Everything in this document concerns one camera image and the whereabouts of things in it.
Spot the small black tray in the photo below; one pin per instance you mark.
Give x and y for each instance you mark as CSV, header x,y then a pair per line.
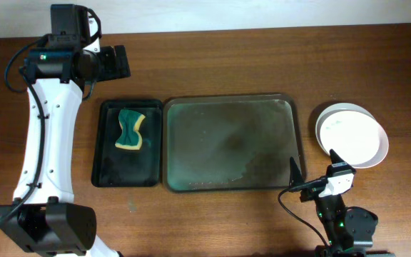
x,y
118,167

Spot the green yellow sponge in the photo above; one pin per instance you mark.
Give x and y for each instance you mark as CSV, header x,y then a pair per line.
x,y
130,122

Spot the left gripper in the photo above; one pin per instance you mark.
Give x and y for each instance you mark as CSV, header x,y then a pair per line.
x,y
114,69

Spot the white plate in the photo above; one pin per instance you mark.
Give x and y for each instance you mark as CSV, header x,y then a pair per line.
x,y
334,108
357,138

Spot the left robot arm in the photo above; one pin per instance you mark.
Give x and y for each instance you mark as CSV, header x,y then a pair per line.
x,y
60,70

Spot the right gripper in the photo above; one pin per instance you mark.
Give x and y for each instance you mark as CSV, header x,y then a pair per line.
x,y
295,178

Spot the large grey tray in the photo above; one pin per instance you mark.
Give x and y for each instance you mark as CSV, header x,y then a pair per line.
x,y
230,143

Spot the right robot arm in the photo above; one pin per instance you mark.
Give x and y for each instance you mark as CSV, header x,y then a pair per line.
x,y
349,230

